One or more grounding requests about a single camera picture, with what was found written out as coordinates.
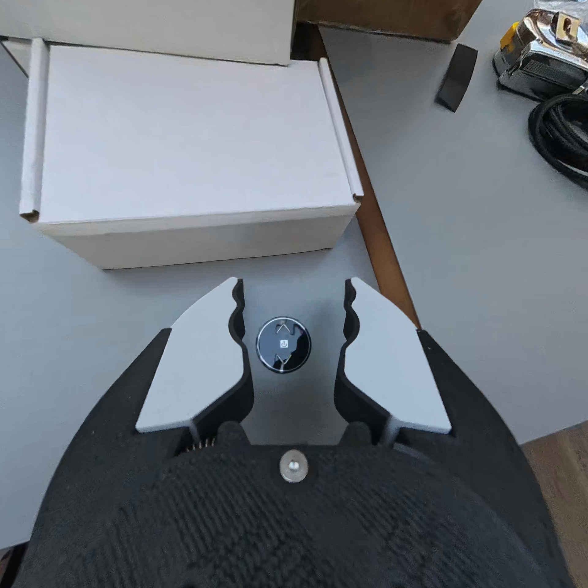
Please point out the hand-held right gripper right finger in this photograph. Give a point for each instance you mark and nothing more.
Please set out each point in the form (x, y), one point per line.
(390, 363)

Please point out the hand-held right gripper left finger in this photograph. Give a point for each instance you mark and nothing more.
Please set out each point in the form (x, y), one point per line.
(193, 367)

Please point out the white cardboard box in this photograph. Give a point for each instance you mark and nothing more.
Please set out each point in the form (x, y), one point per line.
(183, 151)
(160, 23)

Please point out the brown cardboard box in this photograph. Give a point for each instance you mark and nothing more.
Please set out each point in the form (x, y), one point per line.
(390, 16)

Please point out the round black control button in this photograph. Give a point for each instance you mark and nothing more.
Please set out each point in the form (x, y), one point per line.
(283, 344)

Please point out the black tape piece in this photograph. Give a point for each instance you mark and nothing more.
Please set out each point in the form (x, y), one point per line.
(457, 78)

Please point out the chrome and yellow power tool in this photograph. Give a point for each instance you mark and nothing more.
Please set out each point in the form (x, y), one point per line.
(542, 59)

